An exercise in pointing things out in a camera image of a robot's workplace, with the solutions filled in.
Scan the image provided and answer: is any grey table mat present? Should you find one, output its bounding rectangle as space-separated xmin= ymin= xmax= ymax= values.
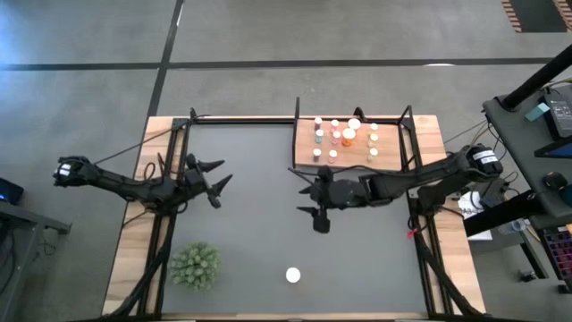
xmin=160 ymin=123 xmax=430 ymax=315

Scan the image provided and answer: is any dark tablet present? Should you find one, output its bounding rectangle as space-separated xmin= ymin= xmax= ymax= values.
xmin=534 ymin=140 xmax=572 ymax=160

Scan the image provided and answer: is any white box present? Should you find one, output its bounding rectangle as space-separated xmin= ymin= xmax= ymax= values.
xmin=458 ymin=191 xmax=493 ymax=242

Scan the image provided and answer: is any thick black pole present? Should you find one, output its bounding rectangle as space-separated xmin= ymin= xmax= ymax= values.
xmin=500 ymin=44 xmax=572 ymax=111

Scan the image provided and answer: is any black metal table frame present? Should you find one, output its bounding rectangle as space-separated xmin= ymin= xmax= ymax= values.
xmin=100 ymin=100 xmax=492 ymax=322

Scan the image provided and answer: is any green artificial plant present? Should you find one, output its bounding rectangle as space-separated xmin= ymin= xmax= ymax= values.
xmin=168 ymin=241 xmax=223 ymax=292

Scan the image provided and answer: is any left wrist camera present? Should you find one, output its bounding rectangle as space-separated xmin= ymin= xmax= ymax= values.
xmin=184 ymin=153 xmax=206 ymax=185

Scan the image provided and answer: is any long black arm cable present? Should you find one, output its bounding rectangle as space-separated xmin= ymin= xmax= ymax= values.
xmin=92 ymin=114 xmax=215 ymax=165

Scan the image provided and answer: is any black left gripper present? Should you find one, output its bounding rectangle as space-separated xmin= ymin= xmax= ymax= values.
xmin=176 ymin=159 xmax=234 ymax=210

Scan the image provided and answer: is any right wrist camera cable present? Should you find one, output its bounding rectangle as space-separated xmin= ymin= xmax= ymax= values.
xmin=288 ymin=163 xmax=416 ymax=185

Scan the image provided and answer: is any dark grey side table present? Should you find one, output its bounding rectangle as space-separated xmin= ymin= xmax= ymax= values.
xmin=482 ymin=84 xmax=572 ymax=229

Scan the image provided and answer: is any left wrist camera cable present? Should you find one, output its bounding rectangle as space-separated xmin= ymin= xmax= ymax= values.
xmin=141 ymin=151 xmax=189 ymax=215

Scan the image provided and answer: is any black support beam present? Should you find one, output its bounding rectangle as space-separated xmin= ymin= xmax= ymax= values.
xmin=462 ymin=190 xmax=540 ymax=238

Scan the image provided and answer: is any black computer mouse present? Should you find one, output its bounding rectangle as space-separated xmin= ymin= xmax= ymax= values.
xmin=543 ymin=171 xmax=569 ymax=192

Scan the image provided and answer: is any teal box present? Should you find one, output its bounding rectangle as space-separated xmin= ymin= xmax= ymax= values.
xmin=524 ymin=102 xmax=551 ymax=123

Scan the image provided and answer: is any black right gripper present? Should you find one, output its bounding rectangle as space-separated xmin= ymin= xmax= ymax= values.
xmin=296 ymin=178 xmax=370 ymax=234

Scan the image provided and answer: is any dark grey desk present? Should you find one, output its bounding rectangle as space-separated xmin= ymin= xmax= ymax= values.
xmin=0 ymin=199 xmax=73 ymax=322

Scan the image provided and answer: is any wooden shelf board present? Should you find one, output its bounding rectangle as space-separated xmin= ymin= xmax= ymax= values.
xmin=293 ymin=117 xmax=402 ymax=171

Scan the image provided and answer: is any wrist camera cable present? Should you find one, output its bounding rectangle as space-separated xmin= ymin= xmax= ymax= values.
xmin=288 ymin=163 xmax=416 ymax=185
xmin=141 ymin=151 xmax=189 ymax=215

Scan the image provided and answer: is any black device with blue light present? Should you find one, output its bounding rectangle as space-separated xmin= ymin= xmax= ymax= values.
xmin=0 ymin=177 xmax=24 ymax=207

